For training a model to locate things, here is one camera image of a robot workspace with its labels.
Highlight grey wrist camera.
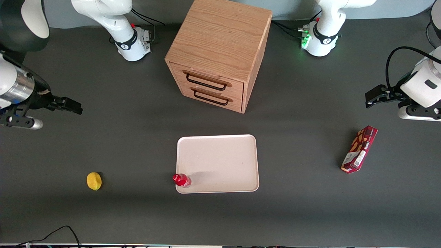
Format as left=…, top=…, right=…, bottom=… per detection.
left=398, top=103, right=441, bottom=122
left=0, top=104, right=44, bottom=131

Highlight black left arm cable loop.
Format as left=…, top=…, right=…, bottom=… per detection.
left=386, top=46, right=441, bottom=91

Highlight yellow lemon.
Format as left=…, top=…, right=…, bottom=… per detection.
left=86, top=172, right=102, bottom=191

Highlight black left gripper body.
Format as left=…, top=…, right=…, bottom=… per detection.
left=387, top=83, right=411, bottom=103

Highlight wooden drawer cabinet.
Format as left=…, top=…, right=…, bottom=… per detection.
left=165, top=0, right=273, bottom=114

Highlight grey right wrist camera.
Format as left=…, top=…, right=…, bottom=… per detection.
left=0, top=104, right=44, bottom=131

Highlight wooden drawer with black handle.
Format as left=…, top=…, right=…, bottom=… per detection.
left=171, top=63, right=244, bottom=100
left=177, top=81, right=243, bottom=112

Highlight black right arm base cables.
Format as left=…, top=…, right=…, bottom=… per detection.
left=131, top=7, right=166, bottom=43

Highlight black arm base cables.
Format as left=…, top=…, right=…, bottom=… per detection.
left=271, top=10, right=322, bottom=40
left=131, top=7, right=166, bottom=43

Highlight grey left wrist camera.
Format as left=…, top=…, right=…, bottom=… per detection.
left=398, top=103, right=441, bottom=122

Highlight black cable at table edge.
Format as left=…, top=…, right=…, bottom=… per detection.
left=16, top=225, right=82, bottom=248

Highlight red snack box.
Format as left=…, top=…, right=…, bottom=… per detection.
left=341, top=125, right=378, bottom=174

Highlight black left arm base cables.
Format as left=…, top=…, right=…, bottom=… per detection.
left=271, top=10, right=322, bottom=40

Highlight pale pink rectangular tray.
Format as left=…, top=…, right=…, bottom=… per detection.
left=175, top=134, right=259, bottom=194

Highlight red coke bottle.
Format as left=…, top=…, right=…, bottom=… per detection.
left=173, top=173, right=192, bottom=188

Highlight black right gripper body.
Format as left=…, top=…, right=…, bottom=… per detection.
left=29, top=76, right=58, bottom=111

